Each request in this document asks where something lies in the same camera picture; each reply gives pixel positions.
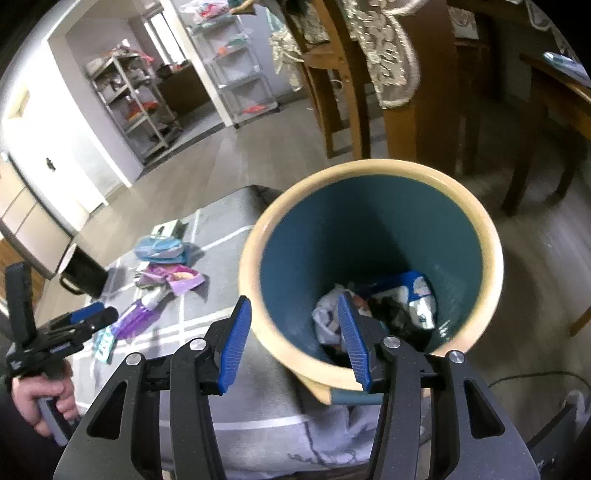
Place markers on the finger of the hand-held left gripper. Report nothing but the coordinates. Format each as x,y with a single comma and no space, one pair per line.
87,311
105,317

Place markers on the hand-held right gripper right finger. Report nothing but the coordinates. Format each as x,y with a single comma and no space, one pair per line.
355,346

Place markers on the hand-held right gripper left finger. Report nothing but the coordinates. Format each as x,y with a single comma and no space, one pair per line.
233,350

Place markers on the teal bin with beige rim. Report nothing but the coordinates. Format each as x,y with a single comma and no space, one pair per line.
369,230

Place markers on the person's left hand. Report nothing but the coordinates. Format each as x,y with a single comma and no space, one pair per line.
27,397

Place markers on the purple spray bottle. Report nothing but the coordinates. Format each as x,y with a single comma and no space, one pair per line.
134,318

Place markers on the small teal wrapper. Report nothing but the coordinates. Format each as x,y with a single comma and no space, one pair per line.
104,346

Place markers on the black mug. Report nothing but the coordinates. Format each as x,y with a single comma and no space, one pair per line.
85,277

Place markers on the dark pink wrapper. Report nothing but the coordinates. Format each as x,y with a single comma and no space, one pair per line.
152,275

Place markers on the light blue face mask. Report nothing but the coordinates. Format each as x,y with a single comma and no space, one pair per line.
159,247

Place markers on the beige refrigerator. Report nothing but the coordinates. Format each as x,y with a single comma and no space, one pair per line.
23,212

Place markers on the white door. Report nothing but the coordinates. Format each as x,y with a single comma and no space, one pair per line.
60,175

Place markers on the metal shelf rack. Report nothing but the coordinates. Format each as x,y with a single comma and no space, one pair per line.
138,115

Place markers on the wooden kitchen counter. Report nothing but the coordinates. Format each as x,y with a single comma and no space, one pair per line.
184,92

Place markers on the white shelf cart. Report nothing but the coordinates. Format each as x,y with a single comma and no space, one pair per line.
240,78

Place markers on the dark wooden table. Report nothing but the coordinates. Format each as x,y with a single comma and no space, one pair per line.
549,106

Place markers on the plastic bag with colourful contents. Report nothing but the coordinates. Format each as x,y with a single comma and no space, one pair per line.
205,9

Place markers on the wooden wall cabinet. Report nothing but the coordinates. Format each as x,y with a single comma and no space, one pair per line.
14,258

